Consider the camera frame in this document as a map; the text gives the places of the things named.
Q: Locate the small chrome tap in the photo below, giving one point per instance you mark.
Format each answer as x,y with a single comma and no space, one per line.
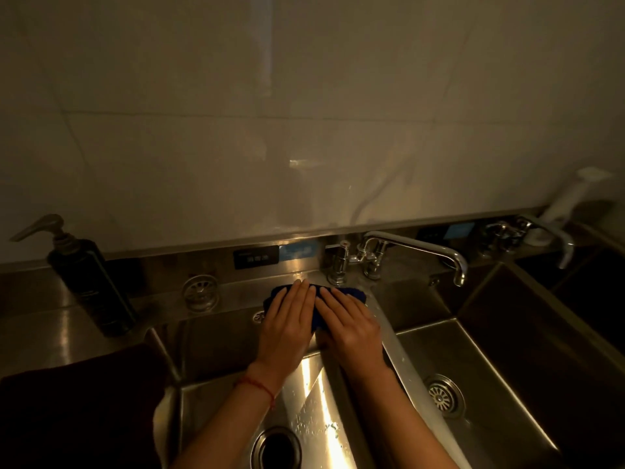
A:
488,239
338,266

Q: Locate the chrome long-spout faucet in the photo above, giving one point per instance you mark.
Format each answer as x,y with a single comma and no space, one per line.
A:
420,245
552,229

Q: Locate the person's left hand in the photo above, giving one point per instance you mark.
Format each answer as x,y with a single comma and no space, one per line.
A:
285,332

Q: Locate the round metal strainer plug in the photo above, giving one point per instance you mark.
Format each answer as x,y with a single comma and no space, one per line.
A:
200,293

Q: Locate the stainless steel sink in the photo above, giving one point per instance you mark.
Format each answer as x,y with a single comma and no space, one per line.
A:
512,337

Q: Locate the dark pump bottle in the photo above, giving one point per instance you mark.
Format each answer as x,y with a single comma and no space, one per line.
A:
88,283

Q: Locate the dark brown towel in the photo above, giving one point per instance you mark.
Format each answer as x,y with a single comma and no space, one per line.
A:
73,410

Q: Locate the black label plate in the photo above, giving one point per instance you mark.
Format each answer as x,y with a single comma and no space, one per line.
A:
256,258
432,234

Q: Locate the blue cleaning cloth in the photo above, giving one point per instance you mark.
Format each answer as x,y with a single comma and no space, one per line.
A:
272,297

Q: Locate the person's right hand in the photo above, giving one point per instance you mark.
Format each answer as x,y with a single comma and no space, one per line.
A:
354,339

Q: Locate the blue label plate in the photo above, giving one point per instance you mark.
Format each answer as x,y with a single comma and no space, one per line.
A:
459,230
298,250

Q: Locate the person's left forearm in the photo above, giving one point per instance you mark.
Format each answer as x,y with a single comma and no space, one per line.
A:
219,429

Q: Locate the white spray bottle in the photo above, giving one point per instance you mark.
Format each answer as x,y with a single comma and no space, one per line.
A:
561,210

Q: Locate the person's right forearm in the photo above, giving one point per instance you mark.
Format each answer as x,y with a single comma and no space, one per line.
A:
405,429

